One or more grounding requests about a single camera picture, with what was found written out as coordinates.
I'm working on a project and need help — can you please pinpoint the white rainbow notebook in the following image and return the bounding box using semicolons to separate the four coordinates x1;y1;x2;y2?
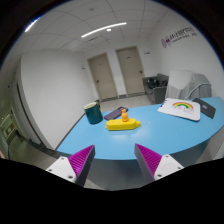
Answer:
158;98;201;121

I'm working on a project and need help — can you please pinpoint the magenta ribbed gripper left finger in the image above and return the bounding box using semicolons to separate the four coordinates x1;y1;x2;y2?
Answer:
46;145;95;187

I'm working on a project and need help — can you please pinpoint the dark green mug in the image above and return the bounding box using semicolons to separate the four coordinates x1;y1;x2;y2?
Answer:
84;102;103;124

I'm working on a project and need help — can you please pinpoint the blue curved table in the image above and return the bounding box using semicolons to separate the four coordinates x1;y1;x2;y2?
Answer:
58;97;224;160

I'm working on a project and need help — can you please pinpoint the wall logo sign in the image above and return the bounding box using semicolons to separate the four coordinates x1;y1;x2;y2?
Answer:
161;27;197;48

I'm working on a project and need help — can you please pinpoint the beige door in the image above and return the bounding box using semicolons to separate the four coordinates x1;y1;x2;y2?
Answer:
88;54;117;100
117;47;144;95

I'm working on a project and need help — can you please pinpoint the long ceiling light strip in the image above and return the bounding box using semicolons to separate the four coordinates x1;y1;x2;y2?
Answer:
81;22;127;38

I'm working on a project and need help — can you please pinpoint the left beige door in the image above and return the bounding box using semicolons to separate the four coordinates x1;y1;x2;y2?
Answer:
88;54;117;100

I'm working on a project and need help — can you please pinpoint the dark purple smartphone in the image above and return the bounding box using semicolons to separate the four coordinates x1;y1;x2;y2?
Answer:
105;106;127;120

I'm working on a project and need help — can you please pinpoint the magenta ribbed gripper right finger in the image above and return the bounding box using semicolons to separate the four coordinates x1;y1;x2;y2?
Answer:
134;144;183;181

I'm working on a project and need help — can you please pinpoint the white covered furniture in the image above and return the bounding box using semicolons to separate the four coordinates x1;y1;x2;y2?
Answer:
166;70;212;100

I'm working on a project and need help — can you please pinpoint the right beige door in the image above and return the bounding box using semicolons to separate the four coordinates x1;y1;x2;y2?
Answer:
117;47;144;95

